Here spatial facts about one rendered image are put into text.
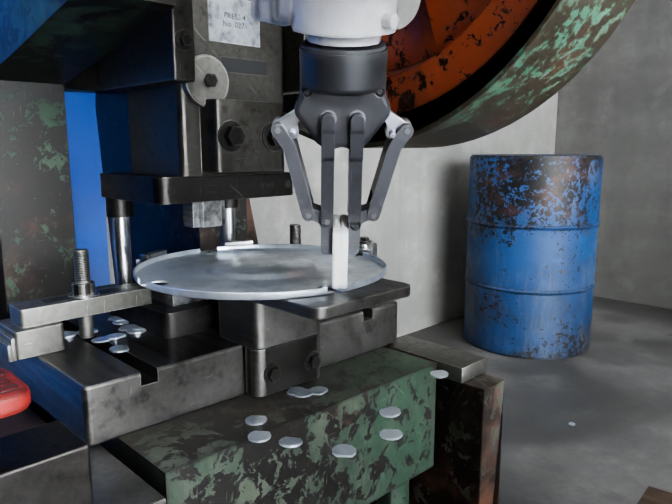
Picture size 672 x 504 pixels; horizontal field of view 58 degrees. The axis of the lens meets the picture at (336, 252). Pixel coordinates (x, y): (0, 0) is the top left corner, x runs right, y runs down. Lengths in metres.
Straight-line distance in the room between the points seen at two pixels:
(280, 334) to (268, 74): 0.31
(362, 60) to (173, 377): 0.37
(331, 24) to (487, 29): 0.44
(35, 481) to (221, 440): 0.19
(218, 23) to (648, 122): 3.39
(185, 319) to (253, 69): 0.31
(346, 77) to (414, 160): 2.46
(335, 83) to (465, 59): 0.44
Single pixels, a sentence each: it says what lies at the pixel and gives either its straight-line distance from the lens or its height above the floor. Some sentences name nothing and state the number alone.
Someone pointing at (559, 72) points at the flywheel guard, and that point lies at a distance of 0.95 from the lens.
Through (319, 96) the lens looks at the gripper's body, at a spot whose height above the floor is 0.97.
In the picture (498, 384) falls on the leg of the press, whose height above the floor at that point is 0.62.
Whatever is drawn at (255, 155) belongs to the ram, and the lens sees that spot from 0.72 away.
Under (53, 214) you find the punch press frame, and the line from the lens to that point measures 0.92.
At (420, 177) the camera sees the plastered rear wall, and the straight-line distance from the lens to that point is 3.00.
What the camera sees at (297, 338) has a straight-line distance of 0.71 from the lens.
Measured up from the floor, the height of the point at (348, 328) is 0.69.
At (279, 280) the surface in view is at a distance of 0.66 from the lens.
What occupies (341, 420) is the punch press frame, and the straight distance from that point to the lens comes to 0.71.
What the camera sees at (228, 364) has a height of 0.69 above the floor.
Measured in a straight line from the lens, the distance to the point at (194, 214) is 0.79.
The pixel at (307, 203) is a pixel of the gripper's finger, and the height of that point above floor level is 0.87.
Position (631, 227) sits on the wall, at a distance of 3.99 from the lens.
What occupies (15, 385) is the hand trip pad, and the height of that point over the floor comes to 0.76.
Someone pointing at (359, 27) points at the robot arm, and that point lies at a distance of 0.50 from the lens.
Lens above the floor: 0.93
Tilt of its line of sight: 10 degrees down
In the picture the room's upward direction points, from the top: straight up
